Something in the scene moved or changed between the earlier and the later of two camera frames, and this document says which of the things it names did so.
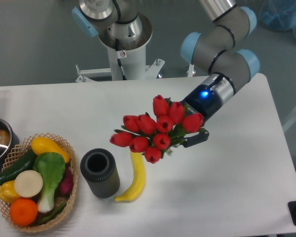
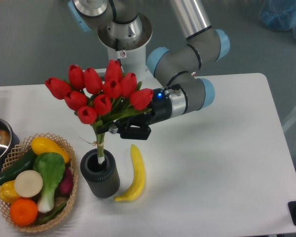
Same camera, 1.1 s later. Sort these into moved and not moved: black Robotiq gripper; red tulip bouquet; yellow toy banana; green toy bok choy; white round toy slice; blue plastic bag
Moved: black Robotiq gripper; red tulip bouquet
Not moved: white round toy slice; green toy bok choy; yellow toy banana; blue plastic bag
